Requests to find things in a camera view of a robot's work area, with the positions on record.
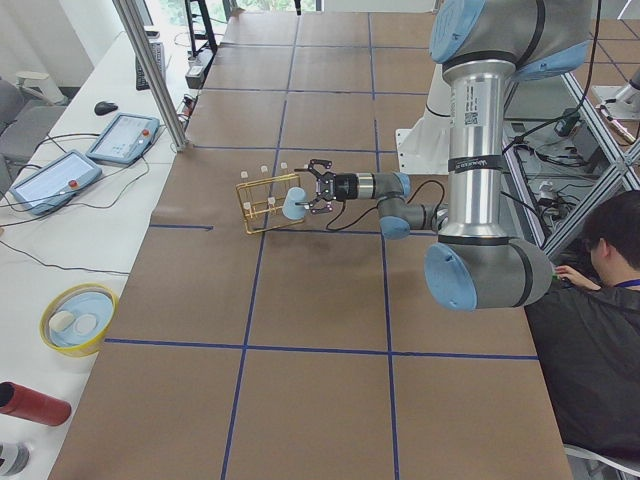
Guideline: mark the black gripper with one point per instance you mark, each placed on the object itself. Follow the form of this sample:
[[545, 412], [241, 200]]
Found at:
[[344, 187]]

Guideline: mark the light blue plastic cup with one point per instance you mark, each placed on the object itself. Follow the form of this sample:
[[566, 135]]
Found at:
[[294, 204]]

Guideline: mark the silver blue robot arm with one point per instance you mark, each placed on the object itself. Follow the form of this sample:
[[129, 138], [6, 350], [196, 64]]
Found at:
[[480, 46]]

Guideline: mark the far blue teach pendant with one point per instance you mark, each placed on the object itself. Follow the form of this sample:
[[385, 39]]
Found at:
[[124, 140]]

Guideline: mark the blue teach pendant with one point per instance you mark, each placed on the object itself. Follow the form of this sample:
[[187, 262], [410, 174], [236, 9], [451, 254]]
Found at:
[[124, 140], [55, 184]]

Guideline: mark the black computer mouse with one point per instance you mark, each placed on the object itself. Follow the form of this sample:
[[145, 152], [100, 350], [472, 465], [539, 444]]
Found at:
[[104, 107]]

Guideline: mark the near blue teach pendant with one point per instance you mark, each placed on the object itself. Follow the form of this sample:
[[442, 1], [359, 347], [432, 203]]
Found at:
[[55, 184]]

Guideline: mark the person in black shirt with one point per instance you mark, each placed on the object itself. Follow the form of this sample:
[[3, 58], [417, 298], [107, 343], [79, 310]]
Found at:
[[587, 336]]

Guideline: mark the red cylindrical bottle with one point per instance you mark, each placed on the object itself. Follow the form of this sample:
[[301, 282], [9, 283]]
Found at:
[[25, 403]]

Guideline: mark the gold wire cup holder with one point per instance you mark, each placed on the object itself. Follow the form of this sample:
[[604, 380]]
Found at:
[[262, 199]]

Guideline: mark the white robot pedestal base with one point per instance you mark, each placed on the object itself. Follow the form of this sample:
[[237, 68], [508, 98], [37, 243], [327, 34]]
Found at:
[[424, 149]]

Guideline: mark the aluminium frame post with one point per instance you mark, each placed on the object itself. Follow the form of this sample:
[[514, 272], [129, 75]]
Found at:
[[133, 25]]

